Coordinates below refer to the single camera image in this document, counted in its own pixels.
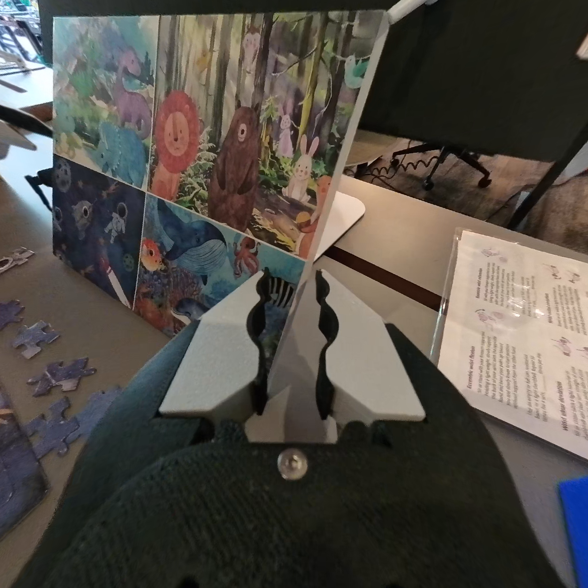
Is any laminated instruction sheet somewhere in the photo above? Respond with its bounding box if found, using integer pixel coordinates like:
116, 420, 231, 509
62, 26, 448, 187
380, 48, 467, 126
429, 225, 588, 462

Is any space jigsaw puzzle board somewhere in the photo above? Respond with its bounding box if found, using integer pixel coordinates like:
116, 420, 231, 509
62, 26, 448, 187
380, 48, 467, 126
0, 386, 50, 540

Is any black slanted stand leg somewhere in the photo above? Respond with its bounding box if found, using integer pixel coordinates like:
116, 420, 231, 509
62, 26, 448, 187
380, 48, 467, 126
505, 133, 588, 230

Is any white tube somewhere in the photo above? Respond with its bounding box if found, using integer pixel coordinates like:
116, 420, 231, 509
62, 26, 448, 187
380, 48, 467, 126
387, 0, 437, 25

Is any black coiled cable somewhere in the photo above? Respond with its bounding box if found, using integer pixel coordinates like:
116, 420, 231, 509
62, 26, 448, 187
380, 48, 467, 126
354, 154, 442, 189

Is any row of puzzle pieces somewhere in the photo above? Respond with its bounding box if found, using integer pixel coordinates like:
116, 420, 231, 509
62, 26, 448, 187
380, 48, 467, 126
0, 247, 120, 460

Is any illustrated animal puzzle box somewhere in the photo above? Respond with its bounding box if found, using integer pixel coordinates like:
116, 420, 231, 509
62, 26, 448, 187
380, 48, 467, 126
51, 8, 392, 405

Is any blue box with tag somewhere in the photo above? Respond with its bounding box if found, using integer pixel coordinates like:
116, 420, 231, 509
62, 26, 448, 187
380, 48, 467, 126
557, 475, 588, 588

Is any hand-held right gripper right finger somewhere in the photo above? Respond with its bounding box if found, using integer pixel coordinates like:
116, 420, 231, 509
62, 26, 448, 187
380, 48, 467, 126
316, 269, 426, 443

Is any black office chair base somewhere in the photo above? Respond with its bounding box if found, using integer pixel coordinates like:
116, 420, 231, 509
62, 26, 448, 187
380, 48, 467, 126
390, 143, 492, 191

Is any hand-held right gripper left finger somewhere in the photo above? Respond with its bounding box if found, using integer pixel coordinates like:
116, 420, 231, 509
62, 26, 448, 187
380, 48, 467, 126
158, 268, 273, 443

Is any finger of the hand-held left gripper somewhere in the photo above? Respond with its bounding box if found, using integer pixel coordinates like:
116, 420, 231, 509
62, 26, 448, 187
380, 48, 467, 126
0, 104, 54, 158

